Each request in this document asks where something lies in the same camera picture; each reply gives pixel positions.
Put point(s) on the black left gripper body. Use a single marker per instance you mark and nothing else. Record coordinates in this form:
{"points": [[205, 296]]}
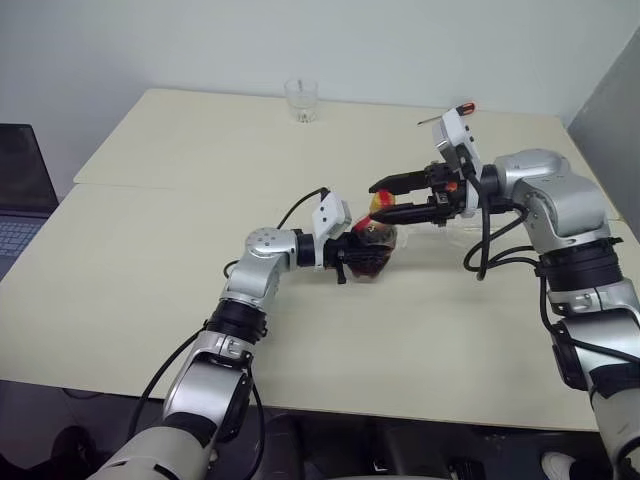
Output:
{"points": [[342, 255]]}

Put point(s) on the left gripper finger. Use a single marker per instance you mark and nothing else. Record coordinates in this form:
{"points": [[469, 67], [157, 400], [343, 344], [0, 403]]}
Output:
{"points": [[375, 234], [372, 259]]}

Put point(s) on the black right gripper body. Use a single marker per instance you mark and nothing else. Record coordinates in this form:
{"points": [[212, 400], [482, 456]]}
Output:
{"points": [[445, 192]]}

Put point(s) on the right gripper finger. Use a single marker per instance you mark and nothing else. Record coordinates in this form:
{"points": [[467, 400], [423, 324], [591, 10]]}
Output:
{"points": [[407, 214], [400, 182]]}

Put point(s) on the clear bottle with dark drink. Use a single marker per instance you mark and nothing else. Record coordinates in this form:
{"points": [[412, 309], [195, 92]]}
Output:
{"points": [[370, 272]]}

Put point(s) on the yellow bottle cap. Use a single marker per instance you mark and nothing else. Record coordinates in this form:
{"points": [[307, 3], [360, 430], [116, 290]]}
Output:
{"points": [[382, 201]]}

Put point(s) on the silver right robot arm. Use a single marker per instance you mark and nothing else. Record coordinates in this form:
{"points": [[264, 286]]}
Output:
{"points": [[565, 210]]}

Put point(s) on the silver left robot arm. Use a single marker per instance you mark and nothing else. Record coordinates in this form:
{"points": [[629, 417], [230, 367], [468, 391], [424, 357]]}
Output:
{"points": [[260, 280]]}

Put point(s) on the clear wine glass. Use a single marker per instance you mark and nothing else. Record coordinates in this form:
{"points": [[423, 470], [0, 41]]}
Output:
{"points": [[457, 229]]}

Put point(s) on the clear glass tumbler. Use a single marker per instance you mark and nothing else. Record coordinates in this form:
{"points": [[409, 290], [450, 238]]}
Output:
{"points": [[301, 102]]}

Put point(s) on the grey partition panel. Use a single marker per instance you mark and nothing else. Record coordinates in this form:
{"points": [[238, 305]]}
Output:
{"points": [[607, 115]]}

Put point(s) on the white shoe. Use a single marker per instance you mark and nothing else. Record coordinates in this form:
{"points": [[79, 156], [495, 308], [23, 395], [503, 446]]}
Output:
{"points": [[557, 466]]}

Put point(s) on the dark laptop computer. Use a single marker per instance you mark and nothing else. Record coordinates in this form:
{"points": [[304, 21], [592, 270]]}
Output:
{"points": [[22, 190]]}

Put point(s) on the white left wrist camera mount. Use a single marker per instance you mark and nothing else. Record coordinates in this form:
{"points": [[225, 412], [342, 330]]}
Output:
{"points": [[331, 215]]}

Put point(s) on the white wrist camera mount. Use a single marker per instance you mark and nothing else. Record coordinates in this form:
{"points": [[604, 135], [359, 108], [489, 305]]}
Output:
{"points": [[457, 135], [331, 215]]}

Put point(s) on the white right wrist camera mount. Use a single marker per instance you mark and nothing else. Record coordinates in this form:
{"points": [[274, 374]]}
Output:
{"points": [[457, 135]]}

